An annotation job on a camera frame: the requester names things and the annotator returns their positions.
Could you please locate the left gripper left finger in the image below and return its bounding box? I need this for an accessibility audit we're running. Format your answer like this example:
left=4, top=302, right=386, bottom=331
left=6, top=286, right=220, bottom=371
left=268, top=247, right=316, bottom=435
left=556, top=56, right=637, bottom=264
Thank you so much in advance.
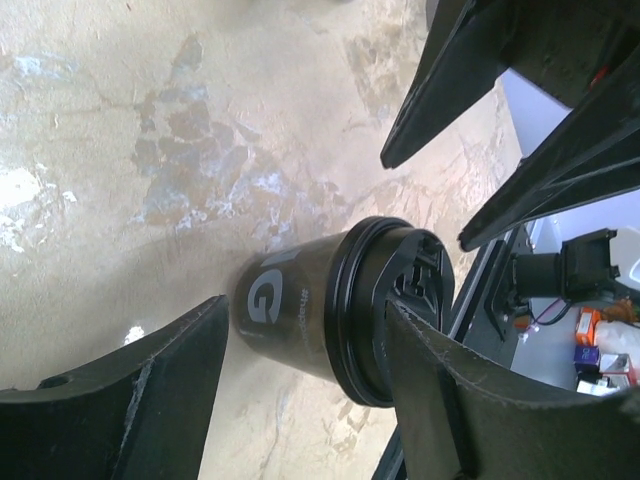
left=1, top=296, right=229, bottom=479

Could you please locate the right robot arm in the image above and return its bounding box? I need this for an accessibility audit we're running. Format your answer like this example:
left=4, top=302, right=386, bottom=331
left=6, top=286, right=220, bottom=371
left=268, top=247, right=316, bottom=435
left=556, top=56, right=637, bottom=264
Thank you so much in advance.
left=381, top=1, right=639, bottom=340

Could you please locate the dark coffee cup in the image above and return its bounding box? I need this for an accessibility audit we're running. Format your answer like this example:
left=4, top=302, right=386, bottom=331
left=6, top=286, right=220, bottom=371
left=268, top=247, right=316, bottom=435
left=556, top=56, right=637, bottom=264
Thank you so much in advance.
left=231, top=231, right=363, bottom=390

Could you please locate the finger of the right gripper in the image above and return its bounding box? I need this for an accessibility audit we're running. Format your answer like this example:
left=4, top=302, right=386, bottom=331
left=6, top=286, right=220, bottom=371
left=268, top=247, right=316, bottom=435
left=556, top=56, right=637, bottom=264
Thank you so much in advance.
left=381, top=0, right=630, bottom=169
left=458, top=54, right=639, bottom=252

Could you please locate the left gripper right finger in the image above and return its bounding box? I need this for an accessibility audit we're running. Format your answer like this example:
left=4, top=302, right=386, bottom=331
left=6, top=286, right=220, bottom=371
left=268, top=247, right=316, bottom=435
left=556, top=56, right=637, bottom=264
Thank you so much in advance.
left=386, top=302, right=639, bottom=479

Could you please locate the black cup lid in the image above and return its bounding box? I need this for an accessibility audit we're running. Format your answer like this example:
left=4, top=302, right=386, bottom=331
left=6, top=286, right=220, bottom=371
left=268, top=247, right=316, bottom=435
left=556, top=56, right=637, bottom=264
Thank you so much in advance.
left=324, top=216, right=455, bottom=408

